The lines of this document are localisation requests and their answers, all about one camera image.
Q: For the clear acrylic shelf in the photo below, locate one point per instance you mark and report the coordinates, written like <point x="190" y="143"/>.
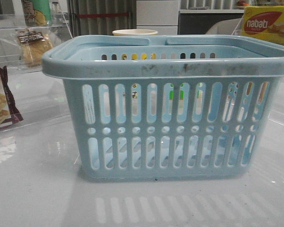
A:
<point x="10" y="50"/>

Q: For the white drawer cabinet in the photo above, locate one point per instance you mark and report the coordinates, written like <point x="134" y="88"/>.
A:
<point x="159" y="15"/>

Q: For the light blue plastic basket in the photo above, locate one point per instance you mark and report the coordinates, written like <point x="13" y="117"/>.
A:
<point x="167" y="106"/>

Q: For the yellow nabati wafer box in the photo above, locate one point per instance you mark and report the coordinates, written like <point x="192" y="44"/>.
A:
<point x="265" y="23"/>

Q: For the brown cracker snack bag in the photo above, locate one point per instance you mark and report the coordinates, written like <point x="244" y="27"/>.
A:
<point x="9" y="114"/>

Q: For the packaged bread slice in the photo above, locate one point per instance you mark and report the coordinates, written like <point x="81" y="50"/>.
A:
<point x="33" y="45"/>

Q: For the green cartoon snack package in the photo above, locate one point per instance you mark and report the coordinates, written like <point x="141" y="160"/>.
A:
<point x="36" y="12"/>

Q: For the cream paper cup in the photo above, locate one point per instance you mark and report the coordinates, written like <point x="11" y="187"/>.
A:
<point x="134" y="32"/>

